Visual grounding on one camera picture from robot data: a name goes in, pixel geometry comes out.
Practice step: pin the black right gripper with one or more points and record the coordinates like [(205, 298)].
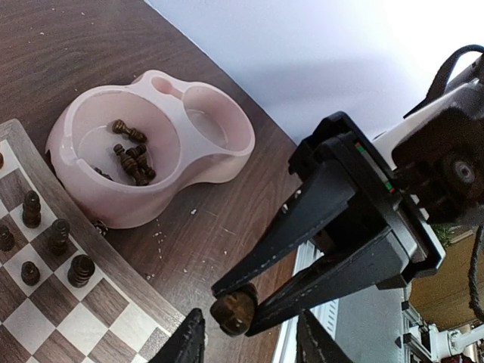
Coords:
[(350, 193)]

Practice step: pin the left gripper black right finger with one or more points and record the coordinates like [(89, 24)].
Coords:
[(314, 344)]

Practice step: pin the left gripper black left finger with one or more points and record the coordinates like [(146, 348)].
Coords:
[(187, 343)]

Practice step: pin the dark tall chess piece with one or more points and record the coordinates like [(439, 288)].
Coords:
[(81, 270)]

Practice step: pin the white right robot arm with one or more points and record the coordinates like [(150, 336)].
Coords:
[(445, 86)]

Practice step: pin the wooden chess board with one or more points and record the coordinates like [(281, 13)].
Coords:
[(116, 317)]

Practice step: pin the dark chess pieces pile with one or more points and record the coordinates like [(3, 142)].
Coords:
[(133, 160)]

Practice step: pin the pink plastic double bowl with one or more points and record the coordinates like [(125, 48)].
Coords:
[(195, 134)]

